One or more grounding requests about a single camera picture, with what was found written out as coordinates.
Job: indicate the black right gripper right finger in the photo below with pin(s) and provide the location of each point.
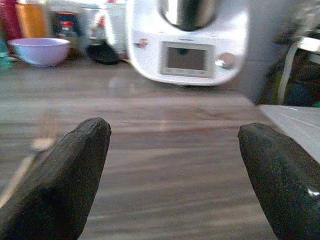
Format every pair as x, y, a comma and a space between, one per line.
282, 180

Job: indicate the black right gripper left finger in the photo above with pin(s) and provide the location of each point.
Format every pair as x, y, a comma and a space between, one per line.
57, 180

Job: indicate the lilac plastic bowl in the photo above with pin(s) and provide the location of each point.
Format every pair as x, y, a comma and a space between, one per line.
40, 53

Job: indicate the small black bowl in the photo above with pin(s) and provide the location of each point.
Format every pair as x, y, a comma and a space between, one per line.
102, 56

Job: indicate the teal water bottle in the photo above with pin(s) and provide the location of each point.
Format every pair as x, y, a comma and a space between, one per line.
3, 55

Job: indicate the white kitchen machine with screen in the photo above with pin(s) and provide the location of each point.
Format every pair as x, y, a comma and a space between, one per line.
147, 62

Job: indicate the dark glass jar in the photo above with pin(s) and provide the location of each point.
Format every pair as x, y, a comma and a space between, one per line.
66, 30

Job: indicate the orange storage jar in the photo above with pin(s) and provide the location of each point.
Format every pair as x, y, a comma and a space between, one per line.
32, 20

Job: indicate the red plastic container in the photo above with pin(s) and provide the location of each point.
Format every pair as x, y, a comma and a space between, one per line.
10, 20

